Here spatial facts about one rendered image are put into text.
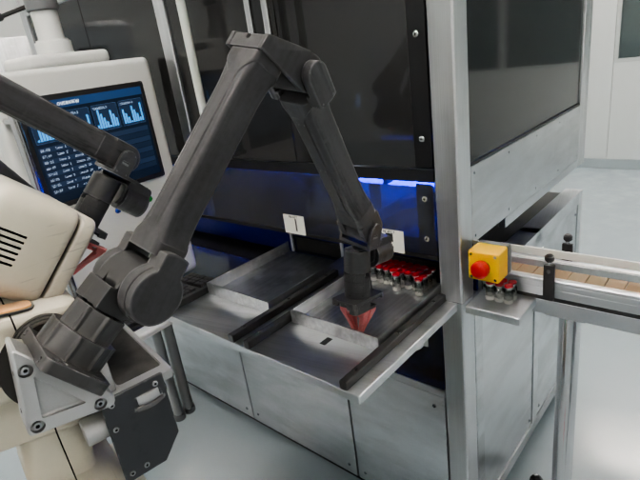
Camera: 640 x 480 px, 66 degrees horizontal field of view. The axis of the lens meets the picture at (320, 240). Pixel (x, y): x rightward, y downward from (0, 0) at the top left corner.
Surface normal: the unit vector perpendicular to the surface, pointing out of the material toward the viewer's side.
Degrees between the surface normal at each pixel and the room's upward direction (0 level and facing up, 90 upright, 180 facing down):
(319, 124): 104
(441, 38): 90
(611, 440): 0
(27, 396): 90
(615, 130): 90
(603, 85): 90
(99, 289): 39
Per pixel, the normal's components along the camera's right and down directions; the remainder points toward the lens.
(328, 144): 0.71, 0.35
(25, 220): 0.64, 0.19
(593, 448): -0.13, -0.93
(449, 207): -0.65, 0.35
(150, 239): -0.51, -0.33
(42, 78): 0.80, 0.11
